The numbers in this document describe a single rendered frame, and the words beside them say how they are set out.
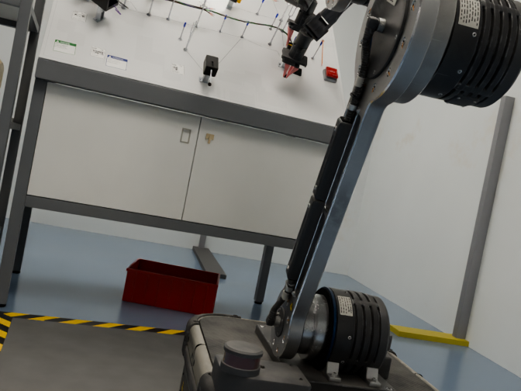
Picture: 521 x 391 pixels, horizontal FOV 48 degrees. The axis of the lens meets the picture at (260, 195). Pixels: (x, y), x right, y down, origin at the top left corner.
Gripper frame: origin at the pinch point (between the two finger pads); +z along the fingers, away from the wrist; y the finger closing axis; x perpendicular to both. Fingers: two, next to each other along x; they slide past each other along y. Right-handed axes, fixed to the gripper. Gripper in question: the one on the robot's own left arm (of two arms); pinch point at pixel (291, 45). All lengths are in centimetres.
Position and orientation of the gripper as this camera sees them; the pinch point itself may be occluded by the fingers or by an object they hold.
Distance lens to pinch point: 248.5
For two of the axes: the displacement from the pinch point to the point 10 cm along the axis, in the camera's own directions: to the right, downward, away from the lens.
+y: -9.2, -3.3, -2.1
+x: 0.3, 4.7, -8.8
